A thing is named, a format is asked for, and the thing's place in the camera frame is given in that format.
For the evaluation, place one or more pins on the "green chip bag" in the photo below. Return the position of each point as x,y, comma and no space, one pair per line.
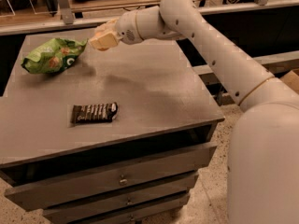
54,56

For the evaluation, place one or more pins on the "grey metal railing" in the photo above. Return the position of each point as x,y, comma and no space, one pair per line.
70,13

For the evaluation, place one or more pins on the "middle grey drawer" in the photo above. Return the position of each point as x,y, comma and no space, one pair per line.
122,198

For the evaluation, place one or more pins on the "bottom grey drawer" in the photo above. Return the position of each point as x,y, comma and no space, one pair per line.
138,212

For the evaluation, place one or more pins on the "orange fruit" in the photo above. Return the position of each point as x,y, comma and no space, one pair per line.
100,42

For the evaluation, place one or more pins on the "grey drawer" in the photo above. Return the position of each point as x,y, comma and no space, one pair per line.
122,198
138,212
75,187

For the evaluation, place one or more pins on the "cardboard box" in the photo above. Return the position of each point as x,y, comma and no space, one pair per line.
291,79

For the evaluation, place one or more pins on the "top grey drawer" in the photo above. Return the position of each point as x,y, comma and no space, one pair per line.
75,187

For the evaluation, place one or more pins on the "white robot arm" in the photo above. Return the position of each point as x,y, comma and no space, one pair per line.
263,158

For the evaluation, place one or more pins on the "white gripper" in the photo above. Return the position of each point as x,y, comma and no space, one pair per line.
127,28

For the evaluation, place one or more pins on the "dark chocolate rxbar wrapper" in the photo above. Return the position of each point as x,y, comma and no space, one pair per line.
99,113

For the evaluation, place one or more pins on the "grey drawer cabinet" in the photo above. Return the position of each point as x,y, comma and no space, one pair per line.
119,136

